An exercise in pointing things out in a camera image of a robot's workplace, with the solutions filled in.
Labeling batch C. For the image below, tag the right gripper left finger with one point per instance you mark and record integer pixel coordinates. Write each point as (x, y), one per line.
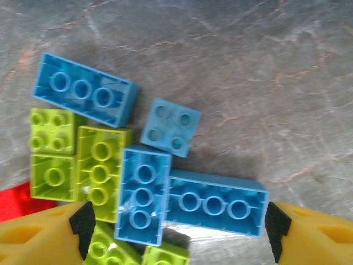
(33, 240)

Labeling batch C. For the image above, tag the small square blue lego brick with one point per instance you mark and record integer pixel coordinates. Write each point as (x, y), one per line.
(171, 128)

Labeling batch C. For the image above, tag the long blue lego brick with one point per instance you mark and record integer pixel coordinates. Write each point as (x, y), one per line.
(85, 89)
(218, 207)
(143, 193)

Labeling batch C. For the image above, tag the long lime green lego brick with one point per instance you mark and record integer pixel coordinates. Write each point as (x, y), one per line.
(100, 171)

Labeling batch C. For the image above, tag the red lego brick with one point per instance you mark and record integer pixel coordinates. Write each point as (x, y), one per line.
(16, 203)

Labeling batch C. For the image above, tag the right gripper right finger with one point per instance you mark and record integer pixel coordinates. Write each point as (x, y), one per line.
(317, 243)

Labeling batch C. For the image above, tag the small lime green lego brick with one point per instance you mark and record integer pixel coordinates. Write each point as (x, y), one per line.
(52, 176)
(52, 131)

